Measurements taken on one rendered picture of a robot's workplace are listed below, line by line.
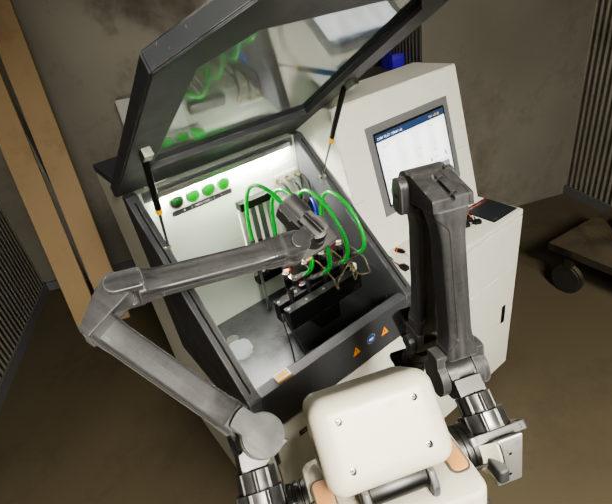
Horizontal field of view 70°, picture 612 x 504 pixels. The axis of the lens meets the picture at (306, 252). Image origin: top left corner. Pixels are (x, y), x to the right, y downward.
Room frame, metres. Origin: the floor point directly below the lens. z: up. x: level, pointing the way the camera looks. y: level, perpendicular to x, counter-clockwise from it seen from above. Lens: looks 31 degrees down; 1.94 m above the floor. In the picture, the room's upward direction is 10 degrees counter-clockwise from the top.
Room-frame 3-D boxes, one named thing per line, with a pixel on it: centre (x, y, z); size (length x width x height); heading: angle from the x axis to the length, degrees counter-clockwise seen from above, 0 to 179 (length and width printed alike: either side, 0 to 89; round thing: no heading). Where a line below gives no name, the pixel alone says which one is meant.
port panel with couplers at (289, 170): (1.61, 0.02, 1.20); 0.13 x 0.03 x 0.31; 123
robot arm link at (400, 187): (0.73, -0.23, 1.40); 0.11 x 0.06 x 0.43; 100
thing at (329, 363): (1.06, -0.05, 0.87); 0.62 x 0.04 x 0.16; 123
